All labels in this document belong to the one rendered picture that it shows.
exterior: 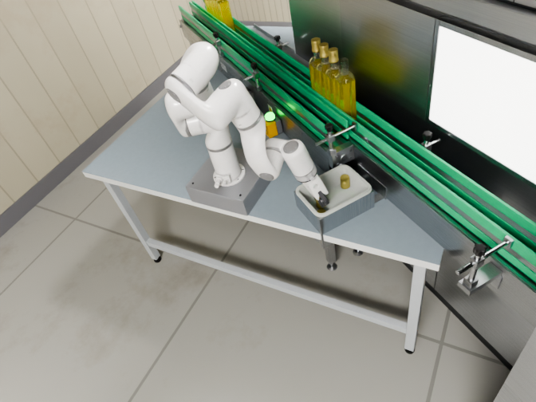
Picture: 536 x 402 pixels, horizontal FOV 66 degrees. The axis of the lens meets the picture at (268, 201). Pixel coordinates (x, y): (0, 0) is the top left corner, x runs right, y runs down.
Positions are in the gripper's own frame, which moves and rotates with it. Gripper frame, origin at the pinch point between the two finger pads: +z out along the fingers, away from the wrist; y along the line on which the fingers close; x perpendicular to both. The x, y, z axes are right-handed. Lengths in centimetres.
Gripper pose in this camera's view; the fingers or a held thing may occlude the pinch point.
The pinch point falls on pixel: (320, 198)
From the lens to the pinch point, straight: 146.4
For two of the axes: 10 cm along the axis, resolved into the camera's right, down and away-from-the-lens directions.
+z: 4.1, 5.4, 7.4
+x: -8.0, 5.9, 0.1
